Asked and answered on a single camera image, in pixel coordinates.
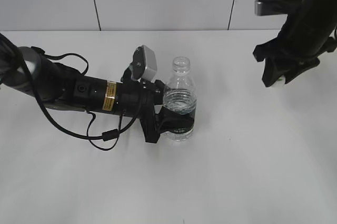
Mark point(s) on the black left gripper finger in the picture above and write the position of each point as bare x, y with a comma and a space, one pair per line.
177, 125
159, 87

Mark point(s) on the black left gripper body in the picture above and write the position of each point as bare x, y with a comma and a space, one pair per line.
138, 101

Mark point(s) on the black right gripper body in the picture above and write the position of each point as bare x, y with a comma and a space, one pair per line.
303, 49

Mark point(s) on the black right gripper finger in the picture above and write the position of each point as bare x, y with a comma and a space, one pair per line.
273, 69
300, 68

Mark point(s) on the white green bottle cap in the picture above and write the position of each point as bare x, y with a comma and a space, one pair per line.
279, 82

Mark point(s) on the clear water bottle green label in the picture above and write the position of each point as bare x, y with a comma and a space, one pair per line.
179, 92

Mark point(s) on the left robot arm black grey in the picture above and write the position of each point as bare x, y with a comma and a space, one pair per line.
56, 86

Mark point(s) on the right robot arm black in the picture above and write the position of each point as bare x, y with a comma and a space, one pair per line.
308, 32

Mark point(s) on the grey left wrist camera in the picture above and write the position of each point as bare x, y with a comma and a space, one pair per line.
143, 65

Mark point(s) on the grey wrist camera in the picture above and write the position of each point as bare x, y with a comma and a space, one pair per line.
275, 7
143, 65

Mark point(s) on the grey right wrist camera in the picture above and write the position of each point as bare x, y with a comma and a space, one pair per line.
275, 7

